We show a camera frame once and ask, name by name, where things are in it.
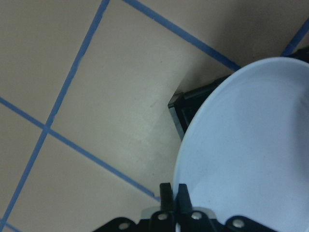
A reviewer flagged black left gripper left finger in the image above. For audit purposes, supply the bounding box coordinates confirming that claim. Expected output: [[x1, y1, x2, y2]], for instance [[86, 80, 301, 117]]
[[159, 183, 174, 215]]

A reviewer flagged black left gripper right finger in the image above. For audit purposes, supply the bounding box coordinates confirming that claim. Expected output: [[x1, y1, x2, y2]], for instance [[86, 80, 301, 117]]
[[177, 184, 193, 215]]

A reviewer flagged blue plate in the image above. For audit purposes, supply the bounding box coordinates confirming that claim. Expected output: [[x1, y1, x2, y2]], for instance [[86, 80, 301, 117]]
[[172, 58, 309, 232]]

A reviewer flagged black plate rack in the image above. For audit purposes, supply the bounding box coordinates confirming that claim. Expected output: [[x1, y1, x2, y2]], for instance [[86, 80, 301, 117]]
[[168, 48, 309, 146]]

